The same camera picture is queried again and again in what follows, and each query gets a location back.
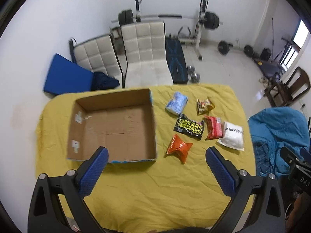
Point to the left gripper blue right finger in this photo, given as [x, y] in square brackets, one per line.
[267, 212]

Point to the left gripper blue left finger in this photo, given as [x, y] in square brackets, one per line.
[46, 212]

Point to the white pillow pack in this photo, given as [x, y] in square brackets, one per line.
[232, 136]

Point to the red noodle packet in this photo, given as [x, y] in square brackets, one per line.
[214, 127]

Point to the orange snack bag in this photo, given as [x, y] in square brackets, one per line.
[179, 148]

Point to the black shoe wipes pack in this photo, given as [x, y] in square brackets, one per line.
[189, 127]

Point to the yellow snack bag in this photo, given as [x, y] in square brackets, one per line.
[204, 106]

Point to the light blue tissue pack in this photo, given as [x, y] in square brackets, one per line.
[177, 103]

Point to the blue blanket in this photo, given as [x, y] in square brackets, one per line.
[272, 129]

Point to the brown wooden chair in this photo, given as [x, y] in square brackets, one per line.
[281, 94]

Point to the open cardboard box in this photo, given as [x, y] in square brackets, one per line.
[121, 121]

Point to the blue foam mat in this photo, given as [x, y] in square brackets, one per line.
[65, 76]

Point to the chrome dumbbell pair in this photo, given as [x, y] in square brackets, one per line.
[194, 76]

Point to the black weight plate on floor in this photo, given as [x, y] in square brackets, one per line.
[224, 47]

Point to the black blue weight bench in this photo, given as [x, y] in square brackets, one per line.
[176, 61]

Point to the left white quilted chair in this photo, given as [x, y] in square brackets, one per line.
[99, 55]

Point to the white quilted chair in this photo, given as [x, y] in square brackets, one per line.
[99, 55]
[145, 53]

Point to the white barbell rack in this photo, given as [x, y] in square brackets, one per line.
[196, 38]

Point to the right white quilted chair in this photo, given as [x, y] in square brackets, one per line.
[145, 53]

